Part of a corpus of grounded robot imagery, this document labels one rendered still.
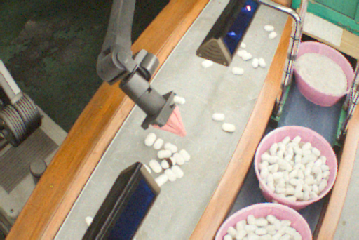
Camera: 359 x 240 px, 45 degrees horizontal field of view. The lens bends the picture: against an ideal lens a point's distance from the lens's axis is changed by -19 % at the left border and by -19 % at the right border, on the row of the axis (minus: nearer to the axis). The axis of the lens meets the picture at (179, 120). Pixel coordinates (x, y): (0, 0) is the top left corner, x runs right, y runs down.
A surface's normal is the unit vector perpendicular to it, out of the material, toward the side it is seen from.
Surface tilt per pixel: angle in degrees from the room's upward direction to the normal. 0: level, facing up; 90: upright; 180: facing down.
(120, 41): 38
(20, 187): 0
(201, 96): 0
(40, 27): 0
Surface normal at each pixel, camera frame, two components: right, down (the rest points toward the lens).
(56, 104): 0.07, -0.64
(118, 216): 0.81, -0.05
